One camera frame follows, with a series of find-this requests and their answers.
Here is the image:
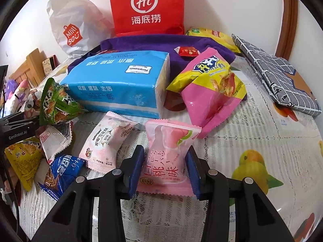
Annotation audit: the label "light pink snowflake snack packet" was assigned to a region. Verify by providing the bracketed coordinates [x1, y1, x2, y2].
[79, 111, 140, 174]

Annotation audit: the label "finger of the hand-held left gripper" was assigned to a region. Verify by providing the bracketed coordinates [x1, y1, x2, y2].
[0, 112, 27, 124]
[5, 119, 41, 131]

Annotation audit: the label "yellow chips bag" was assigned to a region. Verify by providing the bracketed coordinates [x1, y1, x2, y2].
[186, 27, 243, 54]

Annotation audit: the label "white plastic shopping bag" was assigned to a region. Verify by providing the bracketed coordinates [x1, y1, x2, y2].
[47, 0, 114, 59]

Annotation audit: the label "pink peach snack packet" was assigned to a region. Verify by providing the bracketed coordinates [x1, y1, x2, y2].
[136, 119, 202, 197]

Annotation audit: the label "floral patterned box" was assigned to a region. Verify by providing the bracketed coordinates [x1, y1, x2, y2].
[42, 55, 60, 75]

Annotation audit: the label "grey checked folded fabric box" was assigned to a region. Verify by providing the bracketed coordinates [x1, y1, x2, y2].
[232, 33, 323, 118]

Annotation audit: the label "fruit print tablecloth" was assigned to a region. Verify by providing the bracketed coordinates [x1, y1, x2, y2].
[15, 53, 323, 242]

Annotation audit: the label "purple towel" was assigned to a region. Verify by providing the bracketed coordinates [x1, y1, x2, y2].
[68, 34, 248, 102]

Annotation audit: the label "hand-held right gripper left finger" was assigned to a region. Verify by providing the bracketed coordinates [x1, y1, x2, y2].
[30, 145, 145, 242]

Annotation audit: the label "small red candy packet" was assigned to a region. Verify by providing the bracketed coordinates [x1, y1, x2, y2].
[174, 46, 201, 56]

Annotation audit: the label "pink and yellow snack bag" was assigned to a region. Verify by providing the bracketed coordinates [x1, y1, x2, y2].
[166, 47, 247, 139]

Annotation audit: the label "blue tissue pack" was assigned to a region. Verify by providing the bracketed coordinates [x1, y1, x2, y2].
[60, 50, 171, 119]

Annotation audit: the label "red paper bag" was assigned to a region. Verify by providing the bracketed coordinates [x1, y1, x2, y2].
[108, 0, 185, 37]

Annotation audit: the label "light wooden furniture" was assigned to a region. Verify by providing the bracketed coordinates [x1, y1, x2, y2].
[9, 48, 47, 89]

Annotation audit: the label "yellow triangular snack packet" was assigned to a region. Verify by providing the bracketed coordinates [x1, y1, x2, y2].
[4, 136, 43, 191]

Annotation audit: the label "blue snack packet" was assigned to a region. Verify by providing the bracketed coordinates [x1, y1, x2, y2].
[38, 154, 85, 202]

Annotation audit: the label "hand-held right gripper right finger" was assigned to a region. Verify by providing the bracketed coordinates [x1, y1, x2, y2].
[185, 146, 296, 242]

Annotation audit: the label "printed bedding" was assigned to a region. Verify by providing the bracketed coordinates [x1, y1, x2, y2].
[0, 79, 42, 118]

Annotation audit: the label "white and red snack packet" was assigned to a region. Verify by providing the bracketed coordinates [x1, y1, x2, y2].
[39, 121, 74, 164]

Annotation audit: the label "brown wooden frame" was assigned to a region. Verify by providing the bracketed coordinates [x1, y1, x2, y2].
[275, 0, 299, 61]

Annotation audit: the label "green triangular snack packet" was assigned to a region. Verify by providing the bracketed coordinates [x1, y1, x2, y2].
[40, 78, 89, 126]

